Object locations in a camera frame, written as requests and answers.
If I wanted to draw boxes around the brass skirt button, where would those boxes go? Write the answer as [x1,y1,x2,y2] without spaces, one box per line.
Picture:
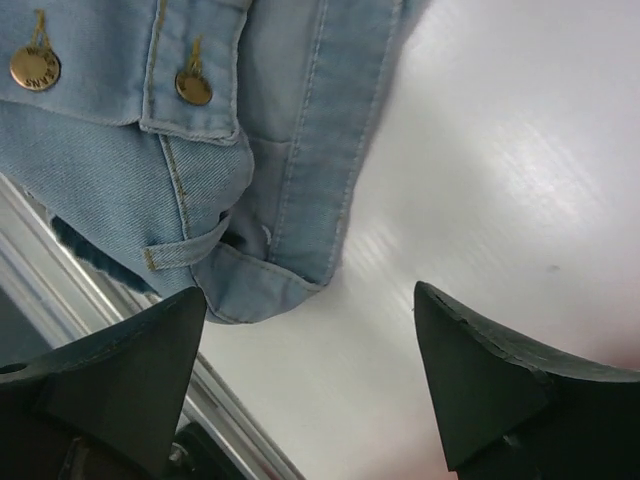
[10,46,61,92]
[175,71,213,106]

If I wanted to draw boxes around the light blue denim skirt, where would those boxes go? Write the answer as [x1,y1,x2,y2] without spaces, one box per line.
[1,1,425,324]

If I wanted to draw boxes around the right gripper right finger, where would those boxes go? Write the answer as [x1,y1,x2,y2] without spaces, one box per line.
[414,282,639,479]

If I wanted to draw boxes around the right brass skirt button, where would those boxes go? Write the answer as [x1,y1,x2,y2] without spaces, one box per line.
[175,71,213,106]

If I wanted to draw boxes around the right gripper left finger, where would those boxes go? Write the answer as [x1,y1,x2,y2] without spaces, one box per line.
[1,287,206,479]

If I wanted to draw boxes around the aluminium front rail frame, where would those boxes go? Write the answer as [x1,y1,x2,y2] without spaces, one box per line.
[1,178,303,479]

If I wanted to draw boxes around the left brass skirt button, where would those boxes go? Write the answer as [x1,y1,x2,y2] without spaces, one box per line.
[10,46,61,92]

